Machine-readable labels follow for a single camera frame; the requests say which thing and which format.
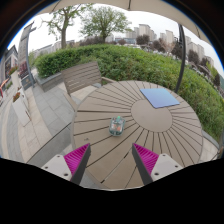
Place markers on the slatted wooden chair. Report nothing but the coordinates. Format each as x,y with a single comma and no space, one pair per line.
80,76

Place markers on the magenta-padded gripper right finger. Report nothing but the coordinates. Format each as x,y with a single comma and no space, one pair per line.
148,160

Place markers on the round leafy tree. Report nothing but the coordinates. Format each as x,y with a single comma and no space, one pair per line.
104,20

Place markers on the distant apartment buildings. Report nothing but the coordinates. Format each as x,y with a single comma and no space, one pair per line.
144,30

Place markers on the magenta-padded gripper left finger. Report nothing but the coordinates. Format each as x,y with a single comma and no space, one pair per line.
73,160

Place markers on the curved black umbrella pole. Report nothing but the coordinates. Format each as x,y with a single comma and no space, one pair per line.
182,60

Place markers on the blue mouse pad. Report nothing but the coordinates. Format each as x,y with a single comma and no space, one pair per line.
160,97

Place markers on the tall dark sign board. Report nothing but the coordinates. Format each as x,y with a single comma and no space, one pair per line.
25,56

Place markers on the thin sparse tree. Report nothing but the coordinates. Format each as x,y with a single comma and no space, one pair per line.
64,23

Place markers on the transparent computer mouse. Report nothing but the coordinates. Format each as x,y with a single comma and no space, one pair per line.
117,126

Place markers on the white planter with flowers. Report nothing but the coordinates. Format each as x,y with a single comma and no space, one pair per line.
20,110

